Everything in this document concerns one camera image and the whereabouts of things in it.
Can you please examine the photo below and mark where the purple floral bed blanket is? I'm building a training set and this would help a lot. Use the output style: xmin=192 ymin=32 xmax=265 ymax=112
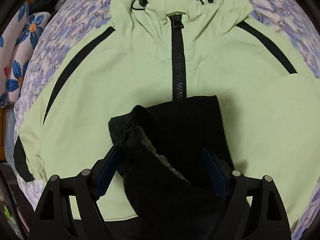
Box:
xmin=13 ymin=0 xmax=320 ymax=240

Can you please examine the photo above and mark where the dark clothes pile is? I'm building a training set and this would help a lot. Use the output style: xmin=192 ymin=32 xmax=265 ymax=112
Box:
xmin=29 ymin=0 xmax=58 ymax=15

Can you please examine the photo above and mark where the white blue flower folded quilt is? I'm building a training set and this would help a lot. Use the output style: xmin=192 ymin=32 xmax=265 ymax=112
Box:
xmin=1 ymin=2 xmax=50 ymax=108

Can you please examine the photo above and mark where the light blue bed sheet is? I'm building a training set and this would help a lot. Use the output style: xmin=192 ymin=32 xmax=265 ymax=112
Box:
xmin=4 ymin=106 xmax=16 ymax=165

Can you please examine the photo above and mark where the green and black hooded jacket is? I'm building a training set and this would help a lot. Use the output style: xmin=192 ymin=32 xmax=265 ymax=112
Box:
xmin=14 ymin=0 xmax=319 ymax=239

